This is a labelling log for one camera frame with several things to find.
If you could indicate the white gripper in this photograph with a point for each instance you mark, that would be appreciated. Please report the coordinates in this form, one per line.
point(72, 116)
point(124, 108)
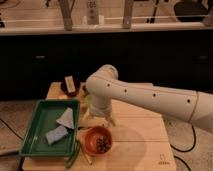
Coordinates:
point(100, 107)

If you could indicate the dark purple grape bunch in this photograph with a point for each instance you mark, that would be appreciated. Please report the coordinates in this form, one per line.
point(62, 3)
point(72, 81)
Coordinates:
point(103, 144)

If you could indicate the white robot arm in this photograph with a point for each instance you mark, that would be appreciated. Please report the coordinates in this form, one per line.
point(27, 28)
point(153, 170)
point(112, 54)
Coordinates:
point(190, 106)

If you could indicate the red bowl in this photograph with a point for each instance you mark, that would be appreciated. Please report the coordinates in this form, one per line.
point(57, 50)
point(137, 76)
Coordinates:
point(90, 137)

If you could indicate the dark brown bowl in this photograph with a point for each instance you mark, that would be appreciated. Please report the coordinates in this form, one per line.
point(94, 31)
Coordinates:
point(64, 87)

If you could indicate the beige block in bowl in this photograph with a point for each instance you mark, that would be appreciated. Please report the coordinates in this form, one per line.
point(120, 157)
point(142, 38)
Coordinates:
point(70, 84)

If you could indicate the green translucent cup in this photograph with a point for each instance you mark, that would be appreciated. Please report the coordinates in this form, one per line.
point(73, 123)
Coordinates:
point(86, 101)

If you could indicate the grey folded cloth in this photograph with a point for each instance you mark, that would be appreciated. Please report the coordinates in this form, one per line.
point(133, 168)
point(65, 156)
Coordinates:
point(66, 119)

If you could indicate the yellow-green stick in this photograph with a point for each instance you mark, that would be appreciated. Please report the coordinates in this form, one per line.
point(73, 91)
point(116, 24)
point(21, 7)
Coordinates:
point(87, 157)

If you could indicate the green cucumber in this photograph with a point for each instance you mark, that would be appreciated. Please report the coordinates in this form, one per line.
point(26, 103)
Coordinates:
point(73, 157)

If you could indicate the green plastic tray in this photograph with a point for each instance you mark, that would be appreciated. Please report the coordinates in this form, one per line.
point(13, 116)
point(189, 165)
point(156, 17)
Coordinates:
point(42, 121)

